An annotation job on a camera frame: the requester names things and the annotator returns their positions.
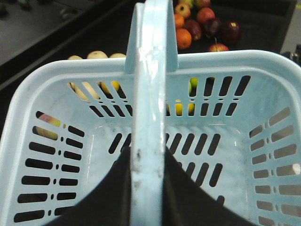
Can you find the light blue plastic basket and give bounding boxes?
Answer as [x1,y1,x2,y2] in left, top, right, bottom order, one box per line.
[0,0,301,226]

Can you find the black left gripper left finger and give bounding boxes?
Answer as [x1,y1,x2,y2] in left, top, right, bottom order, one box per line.
[46,146,131,226]

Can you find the peach left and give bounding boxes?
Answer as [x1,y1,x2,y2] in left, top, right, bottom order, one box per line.
[34,112,61,140]

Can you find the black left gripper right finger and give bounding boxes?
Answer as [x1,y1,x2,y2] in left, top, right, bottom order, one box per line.
[162,148,255,226]

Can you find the avocados group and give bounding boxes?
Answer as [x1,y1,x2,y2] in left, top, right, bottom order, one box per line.
[0,0,82,20]

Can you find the white pears group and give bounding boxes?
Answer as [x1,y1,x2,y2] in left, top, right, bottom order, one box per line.
[66,50,126,101]

